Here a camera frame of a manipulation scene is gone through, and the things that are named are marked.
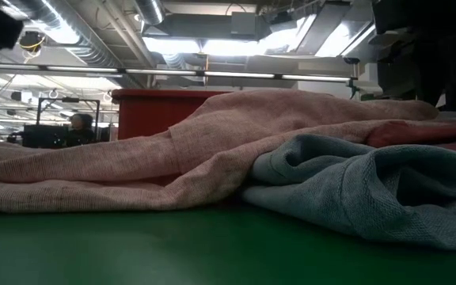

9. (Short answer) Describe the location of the spray bottle with green label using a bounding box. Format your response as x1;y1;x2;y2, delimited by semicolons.
348;81;383;102

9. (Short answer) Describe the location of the yellow cable reel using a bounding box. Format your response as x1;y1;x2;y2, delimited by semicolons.
17;30;46;53

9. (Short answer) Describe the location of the green table mat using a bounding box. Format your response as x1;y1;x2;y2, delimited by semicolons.
0;201;456;285

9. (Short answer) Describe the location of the long ceiling light bar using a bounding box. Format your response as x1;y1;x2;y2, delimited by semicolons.
0;62;354;83

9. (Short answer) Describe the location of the black monitor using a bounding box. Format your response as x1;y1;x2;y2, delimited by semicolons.
21;123;70;150

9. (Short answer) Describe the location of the light blue towel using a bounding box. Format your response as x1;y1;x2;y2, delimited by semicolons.
239;133;456;251

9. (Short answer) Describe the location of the bright ceiling light panel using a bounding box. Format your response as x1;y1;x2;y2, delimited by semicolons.
142;27;304;57

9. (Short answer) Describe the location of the black metal stand frame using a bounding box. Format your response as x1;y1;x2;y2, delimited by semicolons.
36;97;101;143

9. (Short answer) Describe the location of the person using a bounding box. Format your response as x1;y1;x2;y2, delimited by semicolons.
66;113;97;147

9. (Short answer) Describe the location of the grey ceiling air unit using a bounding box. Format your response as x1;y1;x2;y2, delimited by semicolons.
230;10;272;40

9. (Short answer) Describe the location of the red plastic laundry bin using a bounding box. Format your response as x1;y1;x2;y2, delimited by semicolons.
111;89;233;140

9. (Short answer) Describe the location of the silver ventilation duct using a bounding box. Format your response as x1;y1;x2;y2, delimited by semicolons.
0;0;142;88
134;0;166;25

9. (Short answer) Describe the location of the pink garment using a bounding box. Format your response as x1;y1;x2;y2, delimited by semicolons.
0;89;456;213

